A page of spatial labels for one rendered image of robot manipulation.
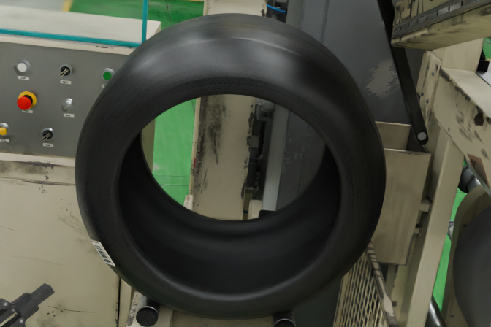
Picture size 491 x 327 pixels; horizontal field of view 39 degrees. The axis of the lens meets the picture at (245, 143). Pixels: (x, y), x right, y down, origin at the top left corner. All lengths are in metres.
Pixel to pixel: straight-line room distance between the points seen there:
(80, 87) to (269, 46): 0.94
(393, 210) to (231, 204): 0.39
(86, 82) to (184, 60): 0.86
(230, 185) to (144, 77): 0.55
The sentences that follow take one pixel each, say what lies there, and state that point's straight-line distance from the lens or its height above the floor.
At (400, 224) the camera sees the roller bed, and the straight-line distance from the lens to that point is 1.70.
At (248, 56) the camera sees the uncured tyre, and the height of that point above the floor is 1.46.
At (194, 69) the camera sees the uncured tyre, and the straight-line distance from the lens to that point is 1.19.
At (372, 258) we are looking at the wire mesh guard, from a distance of 1.56.
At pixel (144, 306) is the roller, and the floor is 0.92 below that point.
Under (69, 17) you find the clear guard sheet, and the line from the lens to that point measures 1.98.
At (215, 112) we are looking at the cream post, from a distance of 1.63.
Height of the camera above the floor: 1.76
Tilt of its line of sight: 21 degrees down
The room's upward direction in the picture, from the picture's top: 6 degrees clockwise
